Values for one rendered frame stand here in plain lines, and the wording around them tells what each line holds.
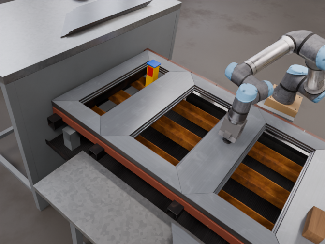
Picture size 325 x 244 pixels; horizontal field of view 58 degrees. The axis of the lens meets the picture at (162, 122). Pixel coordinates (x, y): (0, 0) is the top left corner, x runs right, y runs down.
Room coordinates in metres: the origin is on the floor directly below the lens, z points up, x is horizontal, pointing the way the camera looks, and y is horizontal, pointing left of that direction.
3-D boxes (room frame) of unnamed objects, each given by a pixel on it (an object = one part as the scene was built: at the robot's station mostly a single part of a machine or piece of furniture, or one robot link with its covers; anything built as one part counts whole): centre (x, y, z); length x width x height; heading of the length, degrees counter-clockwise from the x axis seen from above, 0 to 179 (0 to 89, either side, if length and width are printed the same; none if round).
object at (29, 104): (1.48, 0.36, 0.51); 1.30 x 0.04 x 1.01; 150
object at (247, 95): (0.98, -0.31, 1.11); 0.09 x 0.08 x 0.11; 134
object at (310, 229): (0.62, -0.63, 0.87); 0.12 x 0.06 x 0.05; 155
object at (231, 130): (0.97, -0.30, 0.95); 0.10 x 0.09 x 0.16; 150
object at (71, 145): (1.04, 0.46, 0.34); 0.06 x 0.06 x 0.68; 60
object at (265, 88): (1.06, -0.37, 1.11); 0.11 x 0.11 x 0.08; 44
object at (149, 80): (1.48, 0.11, 0.78); 0.05 x 0.05 x 0.19; 60
